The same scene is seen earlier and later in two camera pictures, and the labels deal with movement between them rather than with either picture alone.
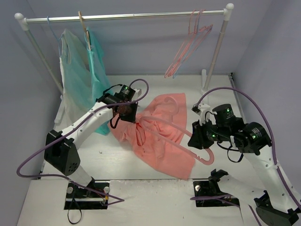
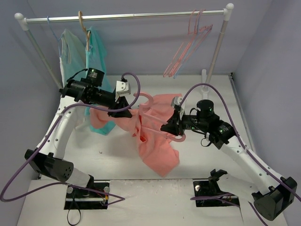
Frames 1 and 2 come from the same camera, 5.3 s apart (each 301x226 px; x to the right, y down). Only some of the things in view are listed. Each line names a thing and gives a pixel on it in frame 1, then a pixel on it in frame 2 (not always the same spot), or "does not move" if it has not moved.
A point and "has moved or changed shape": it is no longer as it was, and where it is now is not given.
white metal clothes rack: (216, 47) does not move
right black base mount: (209, 193) does not move
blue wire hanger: (58, 39) does not move
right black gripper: (197, 135) -> (178, 121)
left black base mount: (77, 197) does not move
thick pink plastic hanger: (203, 161) -> (176, 138)
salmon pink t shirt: (160, 136) has moved or changed shape
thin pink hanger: (196, 35) does not move
